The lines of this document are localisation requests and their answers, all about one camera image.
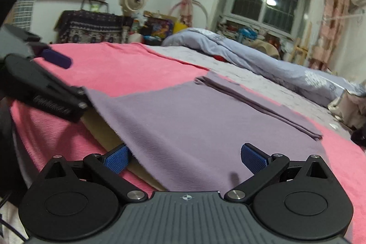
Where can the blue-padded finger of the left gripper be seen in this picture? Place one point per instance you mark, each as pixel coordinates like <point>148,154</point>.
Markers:
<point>56,58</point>

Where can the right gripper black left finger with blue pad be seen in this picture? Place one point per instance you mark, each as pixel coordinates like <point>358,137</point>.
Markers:
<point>74,200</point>

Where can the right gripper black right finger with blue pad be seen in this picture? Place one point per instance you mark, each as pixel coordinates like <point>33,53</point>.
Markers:
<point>296,200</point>

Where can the tan cardboard folding board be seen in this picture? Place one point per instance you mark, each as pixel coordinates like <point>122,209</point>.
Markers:
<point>109,140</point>

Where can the purple long-sleeve shirt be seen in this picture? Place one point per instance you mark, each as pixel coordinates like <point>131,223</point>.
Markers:
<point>189,137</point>

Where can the dark patterned covered cabinet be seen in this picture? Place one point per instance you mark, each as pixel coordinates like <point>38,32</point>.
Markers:
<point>90,27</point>

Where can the pink blanket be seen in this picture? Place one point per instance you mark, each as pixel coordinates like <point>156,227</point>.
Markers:
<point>118,70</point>

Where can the lavender patterned bed sheet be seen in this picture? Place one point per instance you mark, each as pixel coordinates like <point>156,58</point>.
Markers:
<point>258,84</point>

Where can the beige round fan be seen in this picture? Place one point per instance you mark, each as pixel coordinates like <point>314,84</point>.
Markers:
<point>131,6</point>

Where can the colourful toy box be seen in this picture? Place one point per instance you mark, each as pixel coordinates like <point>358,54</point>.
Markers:
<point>157,27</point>

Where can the black and white jacket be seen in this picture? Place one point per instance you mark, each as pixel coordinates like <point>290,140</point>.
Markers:
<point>349,109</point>

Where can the light blue duvet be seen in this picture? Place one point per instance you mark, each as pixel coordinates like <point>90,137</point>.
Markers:
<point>317,86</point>

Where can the pink hula hoop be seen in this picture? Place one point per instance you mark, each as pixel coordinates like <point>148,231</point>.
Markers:
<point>191,10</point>

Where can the wooden easel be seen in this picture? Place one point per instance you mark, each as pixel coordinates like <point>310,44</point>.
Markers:
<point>301,47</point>

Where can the right pink floral curtain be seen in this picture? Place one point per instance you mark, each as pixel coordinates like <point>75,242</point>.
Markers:
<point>330,34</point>

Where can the white clothes rail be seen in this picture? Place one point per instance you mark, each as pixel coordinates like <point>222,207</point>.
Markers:
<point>351,16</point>

